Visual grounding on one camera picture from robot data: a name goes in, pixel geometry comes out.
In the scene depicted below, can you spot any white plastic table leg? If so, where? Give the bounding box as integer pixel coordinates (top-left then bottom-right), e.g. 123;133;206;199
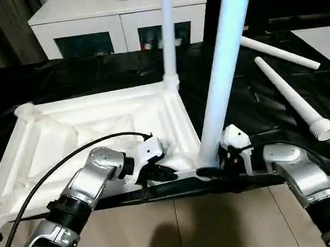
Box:
253;52;330;146
189;0;264;172
158;0;180;91
239;30;322;75

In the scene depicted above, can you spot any black mat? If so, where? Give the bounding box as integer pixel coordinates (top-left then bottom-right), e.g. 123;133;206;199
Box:
0;28;330;217

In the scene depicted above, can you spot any white side table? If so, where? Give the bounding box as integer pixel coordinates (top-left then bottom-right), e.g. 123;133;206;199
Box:
290;26;330;72

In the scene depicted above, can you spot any white cabinet with glass doors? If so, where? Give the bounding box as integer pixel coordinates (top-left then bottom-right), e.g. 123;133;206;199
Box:
26;0;210;62

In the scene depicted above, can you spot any black box with yellow label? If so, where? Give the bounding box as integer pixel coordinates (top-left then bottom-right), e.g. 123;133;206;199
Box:
204;0;330;39

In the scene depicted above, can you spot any grey curtain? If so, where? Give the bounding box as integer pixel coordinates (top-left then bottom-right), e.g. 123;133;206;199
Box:
0;0;49;69

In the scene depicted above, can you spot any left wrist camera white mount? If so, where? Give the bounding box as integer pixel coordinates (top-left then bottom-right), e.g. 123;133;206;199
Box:
121;134;167;186

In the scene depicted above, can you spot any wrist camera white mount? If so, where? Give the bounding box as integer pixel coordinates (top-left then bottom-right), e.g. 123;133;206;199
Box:
219;122;255;177
121;134;167;186

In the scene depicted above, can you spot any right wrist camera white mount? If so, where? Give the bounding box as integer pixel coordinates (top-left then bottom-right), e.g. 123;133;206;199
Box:
219;122;255;177

